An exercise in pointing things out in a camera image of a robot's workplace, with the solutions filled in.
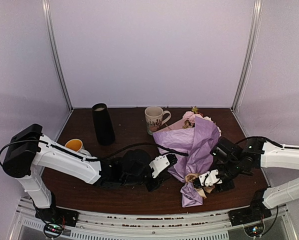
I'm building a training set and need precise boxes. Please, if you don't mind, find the beige satin ribbon bow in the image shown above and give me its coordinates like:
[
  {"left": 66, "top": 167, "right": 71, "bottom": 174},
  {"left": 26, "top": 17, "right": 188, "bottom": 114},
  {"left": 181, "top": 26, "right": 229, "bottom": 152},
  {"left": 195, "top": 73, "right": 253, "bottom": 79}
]
[{"left": 185, "top": 173, "right": 216, "bottom": 199}]

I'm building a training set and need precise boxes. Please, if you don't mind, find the purple flower bouquet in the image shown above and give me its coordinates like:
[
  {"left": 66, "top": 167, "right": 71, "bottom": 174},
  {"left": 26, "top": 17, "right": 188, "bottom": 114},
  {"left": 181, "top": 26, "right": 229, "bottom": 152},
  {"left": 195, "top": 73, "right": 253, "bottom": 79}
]
[{"left": 153, "top": 107, "right": 222, "bottom": 208}]

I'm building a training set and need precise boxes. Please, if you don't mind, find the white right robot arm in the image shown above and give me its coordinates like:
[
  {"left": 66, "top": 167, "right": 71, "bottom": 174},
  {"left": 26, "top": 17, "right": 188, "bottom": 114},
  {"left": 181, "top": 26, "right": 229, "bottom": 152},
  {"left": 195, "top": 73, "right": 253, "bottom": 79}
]
[{"left": 210, "top": 136, "right": 299, "bottom": 221}]

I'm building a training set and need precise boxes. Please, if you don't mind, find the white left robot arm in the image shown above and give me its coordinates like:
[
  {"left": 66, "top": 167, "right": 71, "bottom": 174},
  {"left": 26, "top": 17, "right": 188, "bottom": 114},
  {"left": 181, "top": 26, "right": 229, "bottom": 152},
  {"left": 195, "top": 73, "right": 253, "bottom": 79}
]
[{"left": 0, "top": 123, "right": 177, "bottom": 222}]

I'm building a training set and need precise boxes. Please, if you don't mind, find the black tall vase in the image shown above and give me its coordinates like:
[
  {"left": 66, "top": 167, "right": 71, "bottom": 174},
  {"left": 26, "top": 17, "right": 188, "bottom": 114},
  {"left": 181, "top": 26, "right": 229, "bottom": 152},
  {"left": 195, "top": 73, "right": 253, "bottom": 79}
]
[{"left": 92, "top": 103, "right": 116, "bottom": 146}]

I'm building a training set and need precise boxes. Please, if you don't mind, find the cream printed mug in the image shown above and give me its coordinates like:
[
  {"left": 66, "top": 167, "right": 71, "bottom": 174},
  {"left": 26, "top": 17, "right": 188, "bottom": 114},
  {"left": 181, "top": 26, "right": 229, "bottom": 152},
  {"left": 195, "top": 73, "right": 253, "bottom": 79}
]
[{"left": 144, "top": 106, "right": 172, "bottom": 136}]

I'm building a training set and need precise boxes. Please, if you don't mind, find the floral mug yellow inside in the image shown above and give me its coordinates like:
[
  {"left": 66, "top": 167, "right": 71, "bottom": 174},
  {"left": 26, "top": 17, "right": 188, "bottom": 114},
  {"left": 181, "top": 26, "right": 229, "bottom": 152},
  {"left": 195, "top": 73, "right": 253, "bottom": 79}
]
[{"left": 64, "top": 138, "right": 92, "bottom": 157}]

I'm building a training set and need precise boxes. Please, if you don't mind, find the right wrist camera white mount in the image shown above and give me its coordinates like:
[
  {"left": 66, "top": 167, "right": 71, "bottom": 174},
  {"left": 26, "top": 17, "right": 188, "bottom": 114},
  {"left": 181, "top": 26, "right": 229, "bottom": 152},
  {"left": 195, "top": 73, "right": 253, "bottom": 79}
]
[{"left": 199, "top": 169, "right": 223, "bottom": 187}]

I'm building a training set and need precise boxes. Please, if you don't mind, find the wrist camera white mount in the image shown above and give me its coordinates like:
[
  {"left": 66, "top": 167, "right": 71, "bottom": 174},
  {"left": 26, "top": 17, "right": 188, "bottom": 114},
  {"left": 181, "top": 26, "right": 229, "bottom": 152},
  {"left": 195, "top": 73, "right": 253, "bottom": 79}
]
[
  {"left": 149, "top": 154, "right": 178, "bottom": 179},
  {"left": 199, "top": 169, "right": 223, "bottom": 187}
]

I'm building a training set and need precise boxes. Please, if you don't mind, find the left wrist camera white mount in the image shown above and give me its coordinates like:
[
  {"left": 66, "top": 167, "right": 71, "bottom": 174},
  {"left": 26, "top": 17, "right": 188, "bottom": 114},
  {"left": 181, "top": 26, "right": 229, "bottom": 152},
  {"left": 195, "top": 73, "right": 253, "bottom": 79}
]
[{"left": 149, "top": 154, "right": 178, "bottom": 179}]

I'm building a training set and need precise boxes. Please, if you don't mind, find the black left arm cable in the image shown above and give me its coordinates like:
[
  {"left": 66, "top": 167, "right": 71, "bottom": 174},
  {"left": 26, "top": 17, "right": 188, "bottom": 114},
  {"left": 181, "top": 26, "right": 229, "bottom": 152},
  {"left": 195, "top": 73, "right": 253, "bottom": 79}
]
[{"left": 0, "top": 139, "right": 189, "bottom": 171}]

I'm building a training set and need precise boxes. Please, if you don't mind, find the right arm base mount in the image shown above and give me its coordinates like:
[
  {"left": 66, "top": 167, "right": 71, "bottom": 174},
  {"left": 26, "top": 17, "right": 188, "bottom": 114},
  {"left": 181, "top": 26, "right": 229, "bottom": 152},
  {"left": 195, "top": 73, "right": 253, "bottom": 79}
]
[{"left": 228, "top": 189, "right": 272, "bottom": 239}]

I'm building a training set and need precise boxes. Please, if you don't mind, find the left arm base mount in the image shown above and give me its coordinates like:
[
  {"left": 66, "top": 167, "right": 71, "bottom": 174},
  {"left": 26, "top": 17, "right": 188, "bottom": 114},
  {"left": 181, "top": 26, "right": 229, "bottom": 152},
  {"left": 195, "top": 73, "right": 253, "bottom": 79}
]
[{"left": 33, "top": 204, "right": 79, "bottom": 240}]

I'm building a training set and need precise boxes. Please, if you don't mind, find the white vented front rail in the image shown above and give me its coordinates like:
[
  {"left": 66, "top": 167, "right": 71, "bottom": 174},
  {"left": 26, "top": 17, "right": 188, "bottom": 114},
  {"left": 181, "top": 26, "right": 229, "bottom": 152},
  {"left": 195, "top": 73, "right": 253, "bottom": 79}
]
[{"left": 7, "top": 197, "right": 298, "bottom": 240}]

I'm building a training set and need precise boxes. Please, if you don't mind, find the right aluminium frame post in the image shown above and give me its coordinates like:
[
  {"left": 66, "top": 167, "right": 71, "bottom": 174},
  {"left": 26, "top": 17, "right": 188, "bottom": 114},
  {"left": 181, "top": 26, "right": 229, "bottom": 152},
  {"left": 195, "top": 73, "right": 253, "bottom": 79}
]
[{"left": 231, "top": 0, "right": 263, "bottom": 113}]

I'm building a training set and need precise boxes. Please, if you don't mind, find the aluminium frame post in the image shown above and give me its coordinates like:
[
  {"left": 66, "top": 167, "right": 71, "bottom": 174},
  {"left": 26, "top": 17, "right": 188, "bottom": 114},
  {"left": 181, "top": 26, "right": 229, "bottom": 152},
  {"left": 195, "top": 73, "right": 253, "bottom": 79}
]
[
  {"left": 42, "top": 0, "right": 74, "bottom": 112},
  {"left": 231, "top": 0, "right": 263, "bottom": 113}
]

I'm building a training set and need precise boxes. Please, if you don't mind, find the left aluminium frame post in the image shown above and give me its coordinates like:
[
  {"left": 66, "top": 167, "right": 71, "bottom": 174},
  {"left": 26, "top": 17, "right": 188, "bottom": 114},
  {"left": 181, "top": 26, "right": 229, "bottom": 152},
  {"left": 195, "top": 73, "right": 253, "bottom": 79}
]
[{"left": 42, "top": 0, "right": 74, "bottom": 112}]

